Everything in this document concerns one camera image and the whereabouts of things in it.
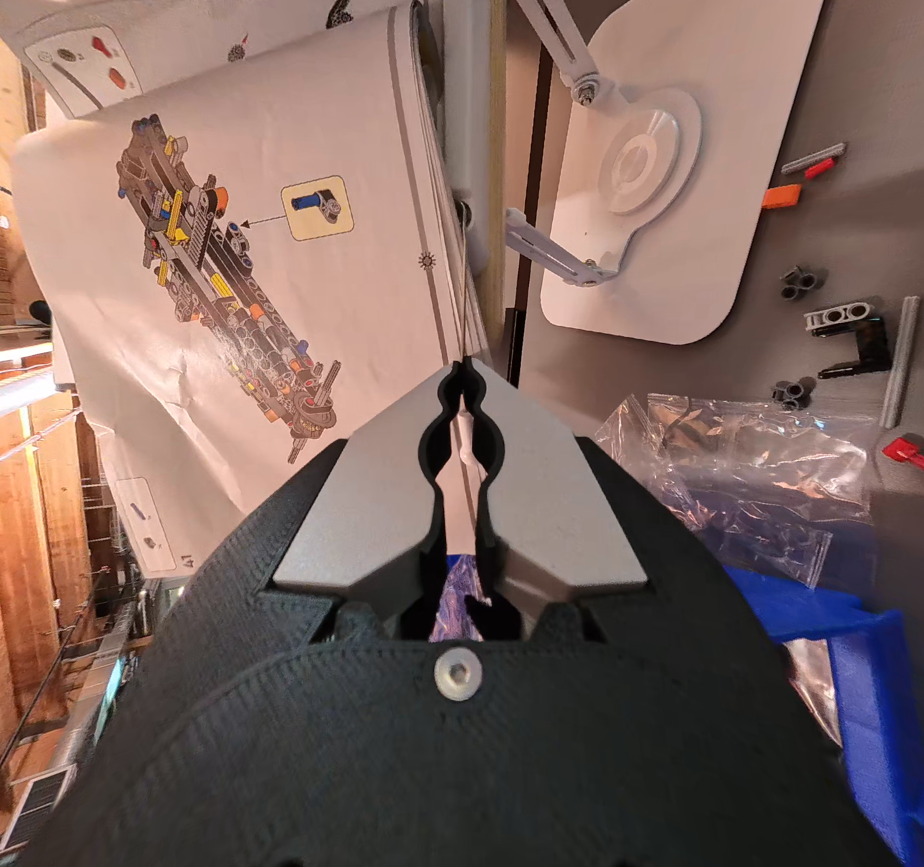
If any blue plastic bin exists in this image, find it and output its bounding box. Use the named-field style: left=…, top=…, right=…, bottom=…
left=722, top=565, right=924, bottom=865

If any black angled lego piece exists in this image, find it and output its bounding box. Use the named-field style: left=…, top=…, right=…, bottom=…
left=816, top=320, right=890, bottom=381

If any clear plastic bag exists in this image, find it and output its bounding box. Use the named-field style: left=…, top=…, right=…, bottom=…
left=647, top=392, right=879, bottom=525
left=595, top=405, right=834, bottom=591

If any lego instruction booklet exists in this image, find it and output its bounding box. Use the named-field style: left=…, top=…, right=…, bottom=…
left=0, top=0, right=499, bottom=582

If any white stand base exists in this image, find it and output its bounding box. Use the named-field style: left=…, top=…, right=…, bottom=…
left=440, top=0, right=844, bottom=347

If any short grey lego axle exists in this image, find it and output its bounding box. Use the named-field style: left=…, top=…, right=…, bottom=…
left=782, top=143, right=847, bottom=175

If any light grey lego beam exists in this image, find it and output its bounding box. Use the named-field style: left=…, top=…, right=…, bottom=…
left=804, top=301, right=879, bottom=331

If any silver air duct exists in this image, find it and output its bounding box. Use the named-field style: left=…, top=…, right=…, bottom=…
left=0, top=694, right=141, bottom=817

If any long grey lego axle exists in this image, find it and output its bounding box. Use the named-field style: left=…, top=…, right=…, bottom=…
left=880, top=296, right=923, bottom=428

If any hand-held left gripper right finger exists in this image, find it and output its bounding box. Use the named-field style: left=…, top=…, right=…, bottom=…
left=464, top=359, right=651, bottom=642

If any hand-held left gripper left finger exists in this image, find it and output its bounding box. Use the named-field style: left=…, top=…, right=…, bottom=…
left=271, top=362, right=464, bottom=638

